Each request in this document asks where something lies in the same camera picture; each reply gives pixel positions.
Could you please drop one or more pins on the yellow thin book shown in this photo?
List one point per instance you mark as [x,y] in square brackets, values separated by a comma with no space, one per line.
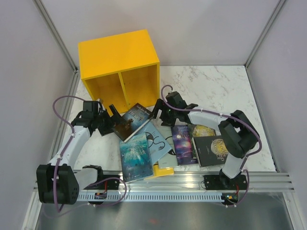
[162,172]

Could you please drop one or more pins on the aluminium corner post right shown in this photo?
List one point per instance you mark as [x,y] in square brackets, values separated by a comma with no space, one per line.
[268,26]

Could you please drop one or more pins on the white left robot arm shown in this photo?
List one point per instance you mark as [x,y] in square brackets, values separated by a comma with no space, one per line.
[57,182]

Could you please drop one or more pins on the grey thin book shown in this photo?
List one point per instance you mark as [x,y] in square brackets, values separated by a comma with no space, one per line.
[170,159]

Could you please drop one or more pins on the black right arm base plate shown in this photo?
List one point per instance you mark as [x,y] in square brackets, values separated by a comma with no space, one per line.
[217,182]

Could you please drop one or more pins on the aluminium corner post left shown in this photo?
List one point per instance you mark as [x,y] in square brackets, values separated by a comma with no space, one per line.
[52,28]

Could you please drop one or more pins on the yellow wooden shelf box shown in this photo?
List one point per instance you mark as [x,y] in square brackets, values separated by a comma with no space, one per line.
[121,69]

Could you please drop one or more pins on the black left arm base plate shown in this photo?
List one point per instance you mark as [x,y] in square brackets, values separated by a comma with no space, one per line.
[112,184]

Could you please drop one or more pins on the black Moon Sixpence book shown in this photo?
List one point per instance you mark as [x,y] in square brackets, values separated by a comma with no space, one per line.
[210,150]

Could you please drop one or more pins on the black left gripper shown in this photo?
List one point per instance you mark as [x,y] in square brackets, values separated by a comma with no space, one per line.
[112,123]

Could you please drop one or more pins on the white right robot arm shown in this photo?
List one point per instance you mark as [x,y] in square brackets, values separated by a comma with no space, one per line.
[239,135]

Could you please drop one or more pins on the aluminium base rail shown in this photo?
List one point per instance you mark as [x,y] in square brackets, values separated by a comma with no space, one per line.
[191,181]

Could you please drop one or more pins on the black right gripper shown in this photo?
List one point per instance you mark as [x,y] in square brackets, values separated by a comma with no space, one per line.
[168,122]

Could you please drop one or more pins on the blue 20000 Leagues book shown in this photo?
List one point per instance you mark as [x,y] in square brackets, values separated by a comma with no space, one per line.
[135,158]

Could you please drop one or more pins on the dark Wuthering Heights book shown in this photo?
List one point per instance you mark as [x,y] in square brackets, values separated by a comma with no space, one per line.
[135,119]

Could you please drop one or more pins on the purple galaxy cover book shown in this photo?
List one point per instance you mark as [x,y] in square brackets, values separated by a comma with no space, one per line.
[183,145]

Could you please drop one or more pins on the perforated cable duct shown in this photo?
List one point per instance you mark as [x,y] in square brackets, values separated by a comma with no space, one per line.
[150,197]

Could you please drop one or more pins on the light blue Old Man book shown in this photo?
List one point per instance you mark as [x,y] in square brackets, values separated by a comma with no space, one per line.
[157,145]

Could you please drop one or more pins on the aluminium corner post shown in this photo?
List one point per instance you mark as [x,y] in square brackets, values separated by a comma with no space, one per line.
[268,26]
[52,28]

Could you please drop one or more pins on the green gold cover book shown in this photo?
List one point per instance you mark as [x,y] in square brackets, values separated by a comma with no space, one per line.
[201,131]

